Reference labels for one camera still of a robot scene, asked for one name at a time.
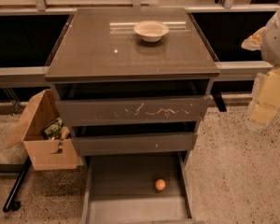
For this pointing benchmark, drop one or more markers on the orange fruit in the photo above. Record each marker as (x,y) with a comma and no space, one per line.
(160,184)

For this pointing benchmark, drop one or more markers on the yellow item in box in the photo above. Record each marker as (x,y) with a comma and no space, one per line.
(64,132)

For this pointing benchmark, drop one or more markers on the grey top drawer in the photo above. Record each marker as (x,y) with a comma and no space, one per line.
(132,111)

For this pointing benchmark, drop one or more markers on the metal railing beam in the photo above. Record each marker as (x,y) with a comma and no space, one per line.
(28,77)

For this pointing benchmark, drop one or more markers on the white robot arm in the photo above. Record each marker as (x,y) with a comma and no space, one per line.
(270,46)

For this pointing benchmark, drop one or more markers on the white bowl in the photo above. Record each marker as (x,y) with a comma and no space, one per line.
(151,31)

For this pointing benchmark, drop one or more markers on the grey open bottom drawer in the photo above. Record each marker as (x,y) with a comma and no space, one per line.
(121,190)

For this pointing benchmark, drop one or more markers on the grey drawer cabinet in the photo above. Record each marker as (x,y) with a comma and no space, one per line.
(101,57)

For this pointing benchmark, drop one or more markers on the grey middle drawer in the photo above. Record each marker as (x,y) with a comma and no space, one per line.
(130,144)

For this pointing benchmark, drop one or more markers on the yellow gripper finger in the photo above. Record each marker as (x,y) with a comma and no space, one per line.
(254,41)
(265,100)

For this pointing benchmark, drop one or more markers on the cardboard box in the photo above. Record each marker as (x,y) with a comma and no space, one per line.
(45,153)

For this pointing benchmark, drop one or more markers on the black table leg with caster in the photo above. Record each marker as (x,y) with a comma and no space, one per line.
(11,203)

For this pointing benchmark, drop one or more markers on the green snack bag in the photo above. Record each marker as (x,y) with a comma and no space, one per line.
(53,130)

